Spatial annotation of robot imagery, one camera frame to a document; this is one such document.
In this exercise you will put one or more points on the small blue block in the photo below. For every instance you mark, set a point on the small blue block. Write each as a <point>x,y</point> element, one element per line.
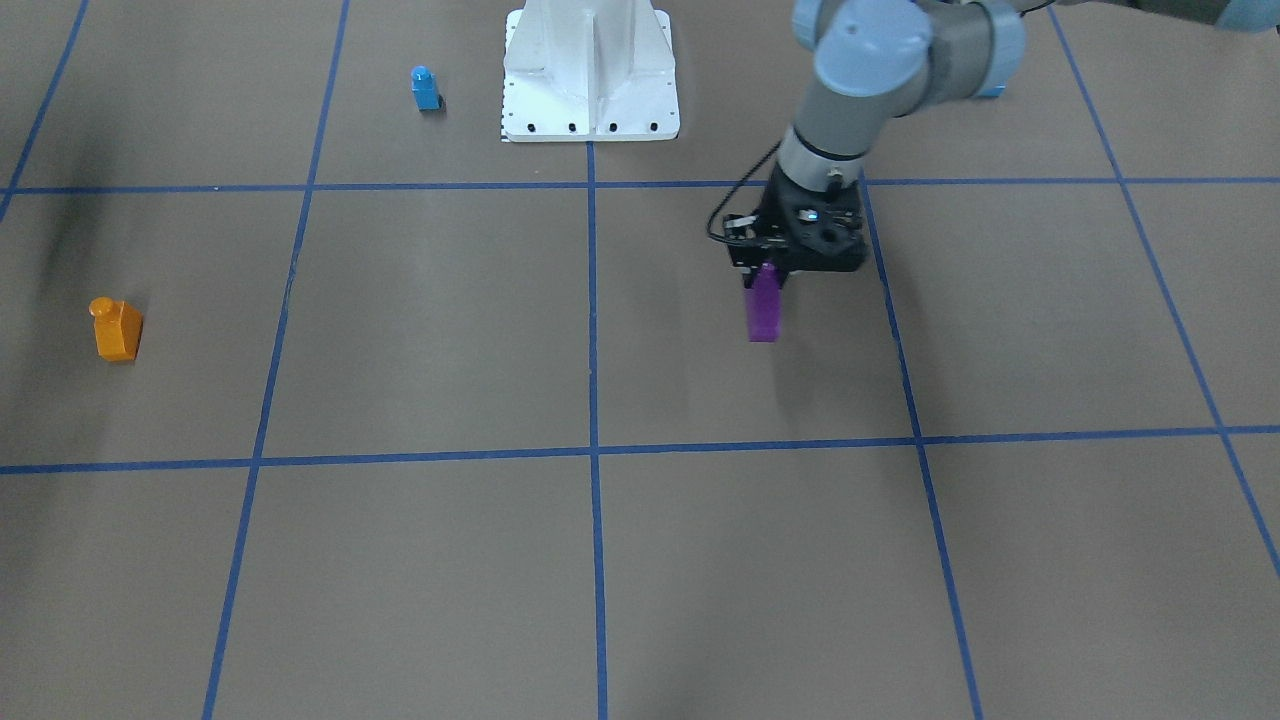
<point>424,90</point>

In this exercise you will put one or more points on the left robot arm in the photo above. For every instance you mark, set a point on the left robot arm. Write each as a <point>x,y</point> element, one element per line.
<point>873,61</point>

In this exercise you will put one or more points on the orange trapezoid block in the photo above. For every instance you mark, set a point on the orange trapezoid block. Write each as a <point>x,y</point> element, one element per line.
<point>117,328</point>

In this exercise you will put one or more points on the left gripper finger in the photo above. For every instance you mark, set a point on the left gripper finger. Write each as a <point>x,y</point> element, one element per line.
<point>756,249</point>

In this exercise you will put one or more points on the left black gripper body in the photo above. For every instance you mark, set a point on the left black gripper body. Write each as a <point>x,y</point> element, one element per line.
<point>775,217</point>

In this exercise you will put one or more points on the purple trapezoid block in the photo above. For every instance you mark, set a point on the purple trapezoid block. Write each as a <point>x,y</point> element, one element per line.
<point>762,297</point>

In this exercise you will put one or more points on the white camera stand pedestal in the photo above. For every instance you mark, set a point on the white camera stand pedestal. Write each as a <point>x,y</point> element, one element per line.
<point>589,71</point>

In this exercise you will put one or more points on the long blue block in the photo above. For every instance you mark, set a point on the long blue block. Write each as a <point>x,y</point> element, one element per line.
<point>992,92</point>

